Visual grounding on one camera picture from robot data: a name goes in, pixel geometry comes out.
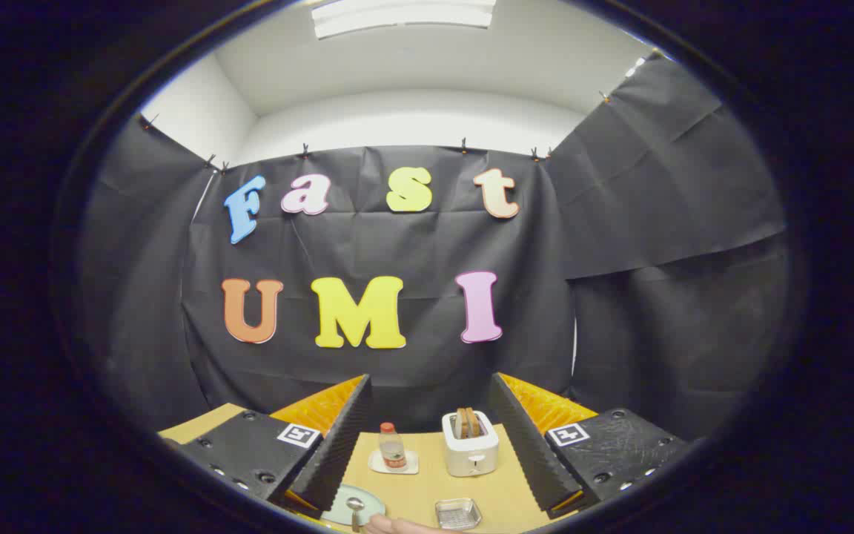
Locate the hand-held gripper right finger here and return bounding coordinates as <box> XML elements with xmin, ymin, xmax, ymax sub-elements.
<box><xmin>488</xmin><ymin>372</ymin><xmax>695</xmax><ymax>520</ymax></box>

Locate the pale green plate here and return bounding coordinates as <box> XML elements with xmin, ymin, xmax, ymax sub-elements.
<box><xmin>321</xmin><ymin>484</ymin><xmax>387</xmax><ymax>527</ymax></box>

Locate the small metal tray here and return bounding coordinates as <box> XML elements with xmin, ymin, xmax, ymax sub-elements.
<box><xmin>434</xmin><ymin>498</ymin><xmax>483</xmax><ymax>532</ymax></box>

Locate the ceiling light panel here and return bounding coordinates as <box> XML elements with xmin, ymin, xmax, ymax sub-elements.
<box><xmin>312</xmin><ymin>0</ymin><xmax>497</xmax><ymax>39</ymax></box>

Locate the white square coaster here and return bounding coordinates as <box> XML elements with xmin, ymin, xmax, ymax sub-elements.
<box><xmin>368</xmin><ymin>449</ymin><xmax>420</xmax><ymax>475</ymax></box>

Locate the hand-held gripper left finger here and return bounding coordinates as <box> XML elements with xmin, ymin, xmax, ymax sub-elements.
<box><xmin>162</xmin><ymin>373</ymin><xmax>373</xmax><ymax>520</ymax></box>

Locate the black backdrop cloth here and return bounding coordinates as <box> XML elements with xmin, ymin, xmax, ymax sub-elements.
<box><xmin>75</xmin><ymin>52</ymin><xmax>791</xmax><ymax>446</ymax></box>

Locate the clear water bottle red cap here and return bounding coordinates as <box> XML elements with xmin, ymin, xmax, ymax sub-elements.
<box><xmin>378</xmin><ymin>422</ymin><xmax>408</xmax><ymax>471</ymax></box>

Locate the row of small cloth clips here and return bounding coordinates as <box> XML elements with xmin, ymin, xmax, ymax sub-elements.
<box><xmin>138</xmin><ymin>89</ymin><xmax>613</xmax><ymax>171</ymax></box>

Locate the white toaster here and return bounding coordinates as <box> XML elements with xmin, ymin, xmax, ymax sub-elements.
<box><xmin>442</xmin><ymin>410</ymin><xmax>500</xmax><ymax>478</ymax></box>

